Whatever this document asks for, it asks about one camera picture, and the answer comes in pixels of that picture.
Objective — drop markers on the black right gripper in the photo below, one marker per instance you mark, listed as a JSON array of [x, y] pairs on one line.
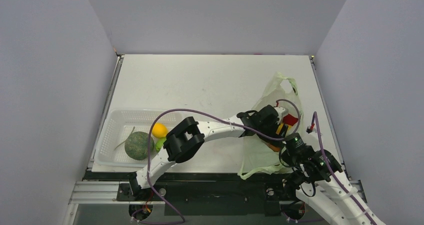
[[289, 147]]

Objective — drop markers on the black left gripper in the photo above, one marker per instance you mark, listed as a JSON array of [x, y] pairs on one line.
[[274, 125]]

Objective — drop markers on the yellow fake mango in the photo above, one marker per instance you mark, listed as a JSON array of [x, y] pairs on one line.
[[283, 129]]

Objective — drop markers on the pale green plastic bag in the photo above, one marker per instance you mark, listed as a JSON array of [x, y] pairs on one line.
[[280, 91]]

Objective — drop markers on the yellow fake lemon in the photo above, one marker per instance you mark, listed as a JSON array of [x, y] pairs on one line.
[[159, 130]]

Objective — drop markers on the small green fake fruit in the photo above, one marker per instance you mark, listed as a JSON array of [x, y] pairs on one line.
[[159, 144]]

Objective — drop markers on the green fake melon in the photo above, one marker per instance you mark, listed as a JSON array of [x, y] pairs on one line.
[[136, 145]]

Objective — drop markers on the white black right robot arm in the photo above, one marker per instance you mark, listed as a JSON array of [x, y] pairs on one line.
[[319, 181]]

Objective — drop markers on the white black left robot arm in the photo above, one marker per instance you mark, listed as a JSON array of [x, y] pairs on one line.
[[186, 138]]

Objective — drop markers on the red fake apple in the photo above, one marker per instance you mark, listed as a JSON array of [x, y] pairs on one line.
[[290, 120]]

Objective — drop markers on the orange fake peach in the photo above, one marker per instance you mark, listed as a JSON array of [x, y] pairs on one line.
[[273, 148]]

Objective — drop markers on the white perforated plastic basket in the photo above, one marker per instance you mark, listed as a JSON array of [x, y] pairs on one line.
[[117, 127]]

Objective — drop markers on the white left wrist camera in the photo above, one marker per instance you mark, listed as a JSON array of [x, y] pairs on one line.
[[281, 111]]

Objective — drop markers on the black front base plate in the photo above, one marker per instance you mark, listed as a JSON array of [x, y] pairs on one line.
[[210, 194]]

